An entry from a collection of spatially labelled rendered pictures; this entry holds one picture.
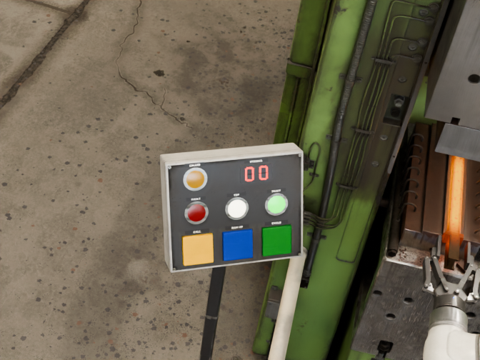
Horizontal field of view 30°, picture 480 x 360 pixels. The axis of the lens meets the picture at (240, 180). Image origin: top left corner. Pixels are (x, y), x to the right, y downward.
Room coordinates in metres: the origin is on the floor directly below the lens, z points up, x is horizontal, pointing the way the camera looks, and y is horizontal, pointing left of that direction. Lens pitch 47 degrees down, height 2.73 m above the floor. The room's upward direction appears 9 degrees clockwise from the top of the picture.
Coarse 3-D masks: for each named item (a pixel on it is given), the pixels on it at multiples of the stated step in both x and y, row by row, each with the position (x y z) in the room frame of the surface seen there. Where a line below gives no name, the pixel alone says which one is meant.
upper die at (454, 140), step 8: (456, 120) 1.56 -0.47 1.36; (440, 128) 1.57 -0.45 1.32; (448, 128) 1.54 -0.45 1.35; (456, 128) 1.54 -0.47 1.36; (464, 128) 1.54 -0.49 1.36; (440, 136) 1.54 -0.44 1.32; (448, 136) 1.54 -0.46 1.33; (456, 136) 1.54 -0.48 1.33; (464, 136) 1.54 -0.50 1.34; (472, 136) 1.54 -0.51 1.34; (440, 144) 1.54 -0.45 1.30; (448, 144) 1.54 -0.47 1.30; (456, 144) 1.54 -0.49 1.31; (464, 144) 1.54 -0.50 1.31; (472, 144) 1.53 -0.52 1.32; (440, 152) 1.54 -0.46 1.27; (448, 152) 1.54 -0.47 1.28; (456, 152) 1.54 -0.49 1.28; (464, 152) 1.54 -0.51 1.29; (472, 152) 1.53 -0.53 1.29
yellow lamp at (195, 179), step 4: (192, 172) 1.43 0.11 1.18; (196, 172) 1.44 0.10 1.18; (200, 172) 1.44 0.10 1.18; (188, 176) 1.43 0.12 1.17; (192, 176) 1.43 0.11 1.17; (196, 176) 1.43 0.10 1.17; (200, 176) 1.43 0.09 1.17; (188, 180) 1.42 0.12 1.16; (192, 180) 1.42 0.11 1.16; (196, 180) 1.43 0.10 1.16; (200, 180) 1.43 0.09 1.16; (188, 184) 1.42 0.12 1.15; (192, 184) 1.42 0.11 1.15; (196, 184) 1.42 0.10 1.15; (200, 184) 1.43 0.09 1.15
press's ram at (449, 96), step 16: (464, 0) 1.56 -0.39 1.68; (448, 16) 1.70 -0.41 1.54; (464, 16) 1.55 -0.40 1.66; (448, 32) 1.63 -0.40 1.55; (464, 32) 1.54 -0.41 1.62; (448, 48) 1.55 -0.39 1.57; (464, 48) 1.54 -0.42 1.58; (432, 64) 1.69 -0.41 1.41; (448, 64) 1.55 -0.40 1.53; (464, 64) 1.54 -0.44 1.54; (432, 80) 1.61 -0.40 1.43; (448, 80) 1.54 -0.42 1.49; (464, 80) 1.54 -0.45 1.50; (432, 96) 1.55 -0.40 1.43; (448, 96) 1.54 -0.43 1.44; (464, 96) 1.54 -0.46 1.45; (432, 112) 1.54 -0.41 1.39; (448, 112) 1.54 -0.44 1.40; (464, 112) 1.54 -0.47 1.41
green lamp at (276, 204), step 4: (276, 196) 1.47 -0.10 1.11; (280, 196) 1.47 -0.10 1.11; (272, 200) 1.46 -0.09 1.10; (276, 200) 1.46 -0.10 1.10; (280, 200) 1.46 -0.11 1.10; (268, 204) 1.45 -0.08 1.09; (272, 204) 1.45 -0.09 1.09; (276, 204) 1.46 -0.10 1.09; (280, 204) 1.46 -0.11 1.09; (284, 204) 1.46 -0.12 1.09; (272, 208) 1.45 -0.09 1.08; (276, 208) 1.45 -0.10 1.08; (280, 208) 1.45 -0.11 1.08; (276, 212) 1.45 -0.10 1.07
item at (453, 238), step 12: (456, 156) 1.81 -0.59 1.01; (456, 168) 1.77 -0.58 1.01; (456, 180) 1.72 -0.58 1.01; (456, 192) 1.68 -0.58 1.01; (456, 204) 1.63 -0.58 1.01; (456, 216) 1.59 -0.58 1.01; (456, 228) 1.55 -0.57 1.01; (444, 240) 1.52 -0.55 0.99; (456, 240) 1.50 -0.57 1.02; (456, 252) 1.46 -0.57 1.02; (444, 264) 1.45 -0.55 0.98
